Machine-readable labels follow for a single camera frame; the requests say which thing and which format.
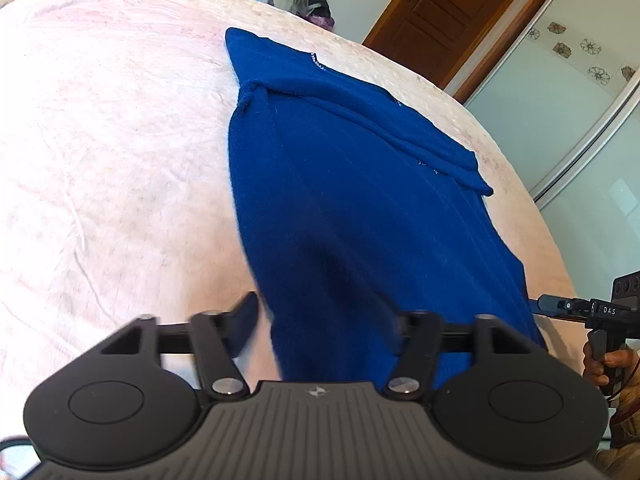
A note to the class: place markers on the brown wooden door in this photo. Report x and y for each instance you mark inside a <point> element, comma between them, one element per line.
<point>460,15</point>

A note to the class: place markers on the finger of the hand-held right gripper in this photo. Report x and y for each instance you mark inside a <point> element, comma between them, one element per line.
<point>557,305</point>

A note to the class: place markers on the blue beaded sweater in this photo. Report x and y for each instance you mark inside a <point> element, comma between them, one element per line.
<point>325,185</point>

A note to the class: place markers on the person's right hand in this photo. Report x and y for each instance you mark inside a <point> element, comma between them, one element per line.
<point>622,365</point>

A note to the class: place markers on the pink blanket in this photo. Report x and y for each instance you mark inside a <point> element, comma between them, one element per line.
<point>125,135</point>

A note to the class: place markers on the white wardrobe with flower print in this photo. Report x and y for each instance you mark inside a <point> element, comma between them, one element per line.
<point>565,85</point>

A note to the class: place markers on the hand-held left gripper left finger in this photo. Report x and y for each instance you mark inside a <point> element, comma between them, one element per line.
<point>243,325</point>

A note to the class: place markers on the purple bag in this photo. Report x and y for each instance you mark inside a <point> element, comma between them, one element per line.
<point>322,21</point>

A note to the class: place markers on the person's right forearm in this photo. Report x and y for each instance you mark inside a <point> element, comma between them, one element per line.
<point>625,430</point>

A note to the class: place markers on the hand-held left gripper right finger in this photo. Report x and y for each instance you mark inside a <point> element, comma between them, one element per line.
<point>406,340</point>

